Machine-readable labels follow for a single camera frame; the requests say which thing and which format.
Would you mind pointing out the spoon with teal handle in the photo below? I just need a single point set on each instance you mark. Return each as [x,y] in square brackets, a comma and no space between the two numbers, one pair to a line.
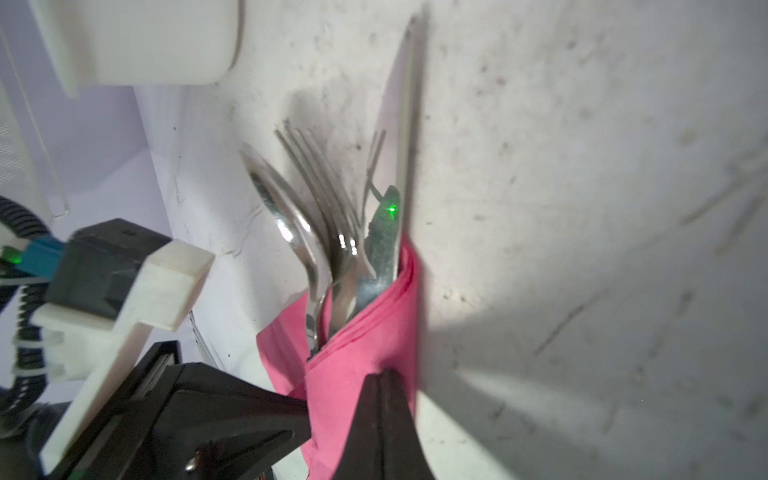
[299,232]

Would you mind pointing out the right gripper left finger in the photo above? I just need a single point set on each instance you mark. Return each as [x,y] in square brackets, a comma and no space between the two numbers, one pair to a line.
[363,455]

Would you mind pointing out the fork with teal handle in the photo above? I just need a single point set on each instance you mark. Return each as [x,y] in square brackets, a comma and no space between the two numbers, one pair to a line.
[348,260]

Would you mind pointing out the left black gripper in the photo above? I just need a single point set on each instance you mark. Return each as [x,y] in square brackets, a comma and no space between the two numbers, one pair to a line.
[196,423]

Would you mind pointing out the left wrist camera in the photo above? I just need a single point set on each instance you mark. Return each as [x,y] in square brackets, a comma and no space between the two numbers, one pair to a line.
[116,282]

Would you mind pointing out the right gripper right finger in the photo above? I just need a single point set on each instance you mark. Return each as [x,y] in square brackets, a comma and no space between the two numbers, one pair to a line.
[404,455]

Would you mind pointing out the white plastic tray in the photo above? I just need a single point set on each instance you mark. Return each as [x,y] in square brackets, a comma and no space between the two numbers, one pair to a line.
[137,43]

